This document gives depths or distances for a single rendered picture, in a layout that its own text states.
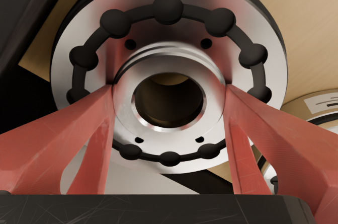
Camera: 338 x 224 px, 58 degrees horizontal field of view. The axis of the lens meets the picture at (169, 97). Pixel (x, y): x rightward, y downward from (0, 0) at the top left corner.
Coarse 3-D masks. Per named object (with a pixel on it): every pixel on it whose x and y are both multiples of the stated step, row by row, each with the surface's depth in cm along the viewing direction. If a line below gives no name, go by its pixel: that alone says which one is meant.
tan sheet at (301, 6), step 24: (72, 0) 16; (264, 0) 16; (288, 0) 16; (312, 0) 16; (336, 0) 16; (48, 24) 17; (288, 24) 17; (312, 24) 17; (336, 24) 17; (48, 48) 18; (288, 48) 18; (312, 48) 18; (336, 48) 18; (48, 72) 19; (288, 72) 19; (312, 72) 19; (336, 72) 19; (288, 96) 20; (216, 168) 25
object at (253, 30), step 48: (96, 0) 11; (144, 0) 11; (192, 0) 11; (240, 0) 11; (96, 48) 12; (144, 48) 12; (192, 48) 12; (240, 48) 12; (144, 144) 15; (192, 144) 15
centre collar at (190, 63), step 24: (168, 48) 12; (120, 72) 12; (144, 72) 12; (168, 72) 12; (192, 72) 12; (216, 72) 12; (120, 96) 12; (216, 96) 12; (120, 120) 13; (144, 120) 13; (192, 120) 13; (216, 120) 13
